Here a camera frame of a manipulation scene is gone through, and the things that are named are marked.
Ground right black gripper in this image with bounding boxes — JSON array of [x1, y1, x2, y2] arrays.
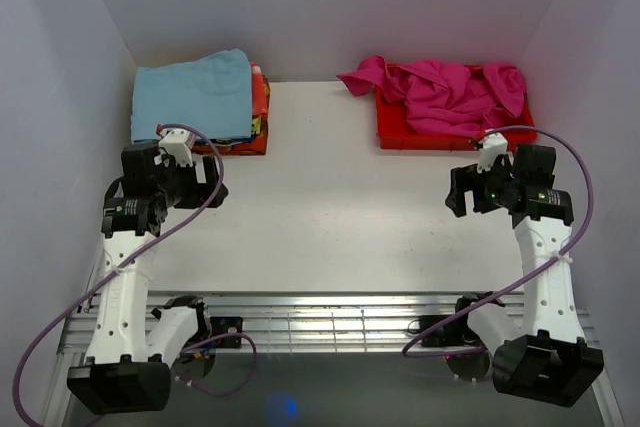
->
[[444, 153, 519, 217]]

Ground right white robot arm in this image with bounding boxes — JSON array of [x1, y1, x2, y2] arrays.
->
[[445, 134, 604, 407]]

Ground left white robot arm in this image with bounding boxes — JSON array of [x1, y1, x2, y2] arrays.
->
[[67, 141, 228, 416]]

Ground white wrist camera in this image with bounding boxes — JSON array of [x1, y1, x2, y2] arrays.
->
[[472, 133, 508, 174], [159, 128, 196, 167]]

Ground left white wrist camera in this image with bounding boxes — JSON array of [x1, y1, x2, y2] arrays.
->
[[159, 128, 196, 167]]

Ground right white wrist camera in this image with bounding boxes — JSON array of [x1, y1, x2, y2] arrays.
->
[[472, 133, 508, 174]]

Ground red plastic tray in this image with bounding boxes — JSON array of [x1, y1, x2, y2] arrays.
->
[[374, 87, 537, 152]]

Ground pink trousers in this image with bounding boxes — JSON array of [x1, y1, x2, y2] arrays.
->
[[337, 55, 527, 137]]

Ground aluminium rail frame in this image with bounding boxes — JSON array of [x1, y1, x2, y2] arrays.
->
[[44, 291, 625, 426]]

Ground folded orange patterned trousers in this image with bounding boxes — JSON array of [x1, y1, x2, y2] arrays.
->
[[213, 62, 271, 156]]

